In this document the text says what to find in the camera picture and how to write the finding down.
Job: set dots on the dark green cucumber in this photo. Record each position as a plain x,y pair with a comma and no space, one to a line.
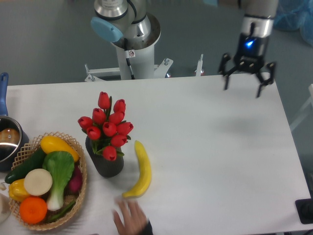
33,162

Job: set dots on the yellow bell pepper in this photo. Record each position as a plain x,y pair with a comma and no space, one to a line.
17,191

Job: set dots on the orange fruit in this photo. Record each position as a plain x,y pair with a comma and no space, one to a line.
33,210

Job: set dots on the garlic clove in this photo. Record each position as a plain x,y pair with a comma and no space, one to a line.
2,186

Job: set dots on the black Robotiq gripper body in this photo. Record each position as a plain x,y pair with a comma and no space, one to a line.
250,53

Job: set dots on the black device at table edge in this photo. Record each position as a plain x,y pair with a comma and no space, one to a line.
305,210

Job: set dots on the blue plastic bag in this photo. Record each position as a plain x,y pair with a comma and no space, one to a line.
296,15

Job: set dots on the woven wicker basket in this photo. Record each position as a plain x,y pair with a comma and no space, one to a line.
72,200

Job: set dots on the white frame at right edge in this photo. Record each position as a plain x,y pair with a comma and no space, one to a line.
303,112

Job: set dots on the yellow squash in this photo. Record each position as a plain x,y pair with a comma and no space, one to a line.
53,143

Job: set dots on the dark sleeve forearm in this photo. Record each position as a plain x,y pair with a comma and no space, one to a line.
147,230

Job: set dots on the person's hand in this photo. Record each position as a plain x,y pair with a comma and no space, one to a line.
134,219

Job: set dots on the green bok choy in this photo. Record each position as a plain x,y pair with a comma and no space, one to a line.
60,165

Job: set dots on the dark grey ribbed vase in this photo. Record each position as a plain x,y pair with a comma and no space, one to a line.
105,168

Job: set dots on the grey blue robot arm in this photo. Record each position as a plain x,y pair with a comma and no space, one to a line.
257,22

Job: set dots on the purple red onion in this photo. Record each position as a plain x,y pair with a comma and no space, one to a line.
75,183

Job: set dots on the yellow plastic banana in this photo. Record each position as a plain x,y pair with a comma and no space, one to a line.
145,173

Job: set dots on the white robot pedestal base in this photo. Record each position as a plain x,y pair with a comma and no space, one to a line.
133,32

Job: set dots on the white round radish slice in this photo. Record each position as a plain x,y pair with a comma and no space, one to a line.
38,182

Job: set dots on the green chili pepper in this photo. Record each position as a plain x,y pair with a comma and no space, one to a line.
62,213

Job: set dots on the blue handled saucepan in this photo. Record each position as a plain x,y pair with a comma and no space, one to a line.
12,136

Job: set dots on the red tulip bouquet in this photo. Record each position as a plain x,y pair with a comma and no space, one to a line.
107,128

